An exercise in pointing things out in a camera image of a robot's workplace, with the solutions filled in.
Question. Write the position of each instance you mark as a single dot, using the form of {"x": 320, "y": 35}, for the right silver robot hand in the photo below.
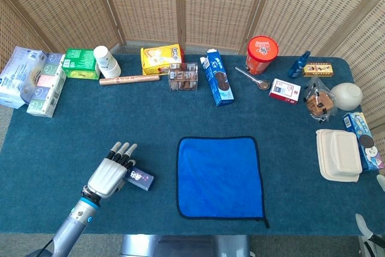
{"x": 362, "y": 224}

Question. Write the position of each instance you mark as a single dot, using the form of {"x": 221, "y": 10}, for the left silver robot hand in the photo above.
{"x": 106, "y": 175}

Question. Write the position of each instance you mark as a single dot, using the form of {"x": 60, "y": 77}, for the blue glasses case white lining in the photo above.
{"x": 139, "y": 178}

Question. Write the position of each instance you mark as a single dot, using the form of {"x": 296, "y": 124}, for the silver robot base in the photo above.
{"x": 186, "y": 246}

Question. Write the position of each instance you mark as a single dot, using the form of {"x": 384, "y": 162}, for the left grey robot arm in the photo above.
{"x": 72, "y": 227}

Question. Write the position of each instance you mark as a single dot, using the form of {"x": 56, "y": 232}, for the blue cleaning cloth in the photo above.
{"x": 219, "y": 178}

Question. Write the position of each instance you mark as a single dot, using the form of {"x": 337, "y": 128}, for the beige lunch container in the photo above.
{"x": 338, "y": 154}

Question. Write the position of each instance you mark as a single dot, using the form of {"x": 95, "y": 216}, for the teal table cloth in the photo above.
{"x": 156, "y": 112}

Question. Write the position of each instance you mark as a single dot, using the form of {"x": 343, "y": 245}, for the blue cartoon cookie box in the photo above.
{"x": 365, "y": 141}

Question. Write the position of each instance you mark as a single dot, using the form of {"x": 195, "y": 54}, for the wooden rolling pin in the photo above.
{"x": 129, "y": 79}

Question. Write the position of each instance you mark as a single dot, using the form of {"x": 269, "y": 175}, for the pastel tissue multipack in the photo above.
{"x": 45, "y": 94}

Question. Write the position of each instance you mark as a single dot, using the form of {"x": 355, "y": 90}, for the white paper cup stack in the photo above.
{"x": 106, "y": 63}

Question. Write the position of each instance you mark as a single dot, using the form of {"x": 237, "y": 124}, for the green tissue pack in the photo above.
{"x": 79, "y": 63}

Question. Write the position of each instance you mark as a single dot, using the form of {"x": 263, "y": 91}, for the clear box of cookies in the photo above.
{"x": 183, "y": 77}

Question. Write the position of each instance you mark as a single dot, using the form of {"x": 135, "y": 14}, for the white bowl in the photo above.
{"x": 347, "y": 96}

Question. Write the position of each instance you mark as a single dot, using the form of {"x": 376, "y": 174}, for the clear bag of cookies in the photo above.
{"x": 320, "y": 102}

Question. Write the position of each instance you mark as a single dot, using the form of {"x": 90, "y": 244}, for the yellow cracker box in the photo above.
{"x": 161, "y": 58}

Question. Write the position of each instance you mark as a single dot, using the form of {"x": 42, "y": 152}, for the pale blue wipes pack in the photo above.
{"x": 18, "y": 76}

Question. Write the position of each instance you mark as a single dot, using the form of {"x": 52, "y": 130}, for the long blue cookie box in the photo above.
{"x": 218, "y": 79}

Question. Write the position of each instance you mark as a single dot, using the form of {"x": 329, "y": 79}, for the red and white box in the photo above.
{"x": 284, "y": 91}

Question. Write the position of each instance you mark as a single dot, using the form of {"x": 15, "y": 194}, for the small yellow brown box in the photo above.
{"x": 318, "y": 69}

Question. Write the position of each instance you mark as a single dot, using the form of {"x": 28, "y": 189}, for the metal spoon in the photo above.
{"x": 264, "y": 85}

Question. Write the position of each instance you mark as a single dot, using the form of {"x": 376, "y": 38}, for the blue spray bottle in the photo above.
{"x": 297, "y": 66}

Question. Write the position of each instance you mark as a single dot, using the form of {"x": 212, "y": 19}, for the orange tub red lid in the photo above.
{"x": 261, "y": 53}

